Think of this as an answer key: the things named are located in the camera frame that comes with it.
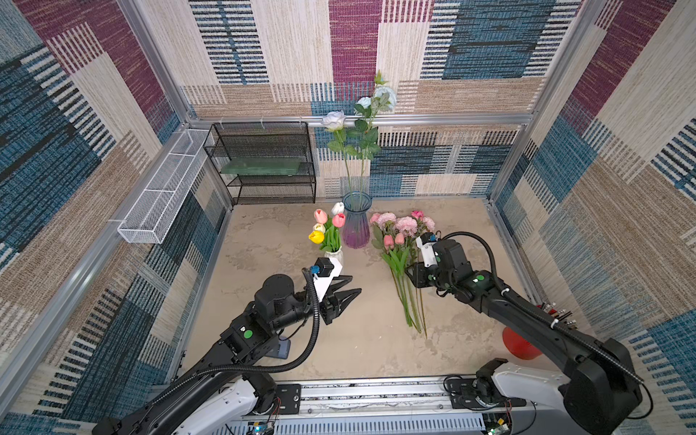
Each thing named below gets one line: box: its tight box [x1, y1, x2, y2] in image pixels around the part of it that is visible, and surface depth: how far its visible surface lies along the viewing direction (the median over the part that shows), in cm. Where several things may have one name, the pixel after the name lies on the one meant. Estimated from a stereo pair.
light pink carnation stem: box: [395, 215, 418, 236], surface depth 103 cm
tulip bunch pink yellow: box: [308, 201, 346, 252], surface depth 76 cm
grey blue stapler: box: [265, 338, 291, 360], surface depth 81 cm
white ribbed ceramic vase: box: [324, 248, 344, 267], surface depth 85 cm
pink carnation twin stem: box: [422, 216, 436, 232], surface depth 108 cm
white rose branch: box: [321, 69, 397, 194], surface depth 87 cm
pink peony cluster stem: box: [369, 212, 397, 229], surface depth 107 cm
